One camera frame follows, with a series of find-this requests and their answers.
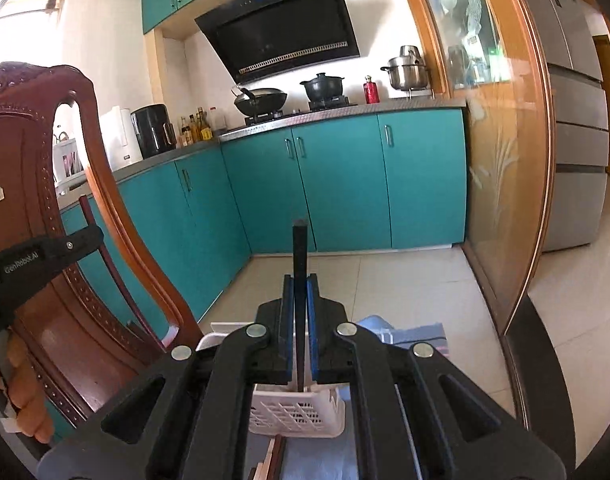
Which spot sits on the carved wooden chair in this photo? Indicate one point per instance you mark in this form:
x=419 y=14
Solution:
x=25 y=160

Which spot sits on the kitchen window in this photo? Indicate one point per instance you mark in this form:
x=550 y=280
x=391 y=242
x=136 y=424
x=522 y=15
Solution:
x=32 y=2

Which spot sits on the stainless steel stockpot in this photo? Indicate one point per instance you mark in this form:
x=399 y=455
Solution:
x=407 y=72

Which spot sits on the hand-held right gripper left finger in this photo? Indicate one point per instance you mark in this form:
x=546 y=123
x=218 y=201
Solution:
x=285 y=330

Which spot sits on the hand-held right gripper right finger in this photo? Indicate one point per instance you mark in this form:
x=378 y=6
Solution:
x=313 y=330

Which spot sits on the grey kitchen countertop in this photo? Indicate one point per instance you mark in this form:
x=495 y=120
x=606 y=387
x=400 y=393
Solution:
x=335 y=112

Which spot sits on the black wok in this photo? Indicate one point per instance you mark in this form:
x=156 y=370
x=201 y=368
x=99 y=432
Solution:
x=262 y=102

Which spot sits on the white plastic utensil basket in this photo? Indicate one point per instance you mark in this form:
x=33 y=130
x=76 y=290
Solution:
x=295 y=412

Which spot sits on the white kitchen appliance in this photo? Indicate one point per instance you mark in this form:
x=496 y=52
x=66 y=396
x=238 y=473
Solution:
x=117 y=140

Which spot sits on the long black chopstick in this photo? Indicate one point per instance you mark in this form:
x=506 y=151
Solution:
x=300 y=250

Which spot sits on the wood framed glass door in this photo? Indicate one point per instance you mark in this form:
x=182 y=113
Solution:
x=505 y=150

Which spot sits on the gas stove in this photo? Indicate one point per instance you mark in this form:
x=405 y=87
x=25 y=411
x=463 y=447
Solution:
x=305 y=110

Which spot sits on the silver refrigerator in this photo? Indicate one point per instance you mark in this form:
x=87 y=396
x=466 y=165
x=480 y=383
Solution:
x=577 y=110

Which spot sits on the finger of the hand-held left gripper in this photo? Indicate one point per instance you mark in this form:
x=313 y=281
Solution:
x=45 y=252

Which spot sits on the row of condiment bottles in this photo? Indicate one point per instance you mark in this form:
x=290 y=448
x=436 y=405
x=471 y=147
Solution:
x=197 y=130

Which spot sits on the black cooking pot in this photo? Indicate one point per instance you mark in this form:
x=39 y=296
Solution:
x=322 y=89

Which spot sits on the black air fryer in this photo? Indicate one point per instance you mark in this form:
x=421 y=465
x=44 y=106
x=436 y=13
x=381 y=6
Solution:
x=152 y=130

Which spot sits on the black range hood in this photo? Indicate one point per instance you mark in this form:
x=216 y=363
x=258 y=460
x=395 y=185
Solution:
x=280 y=35

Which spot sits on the person's left hand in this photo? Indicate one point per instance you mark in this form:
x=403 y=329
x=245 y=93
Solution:
x=27 y=385

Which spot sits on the red bottle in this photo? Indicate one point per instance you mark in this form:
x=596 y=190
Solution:
x=370 y=91

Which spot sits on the white dish rack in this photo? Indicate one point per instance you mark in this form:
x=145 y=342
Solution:
x=67 y=160

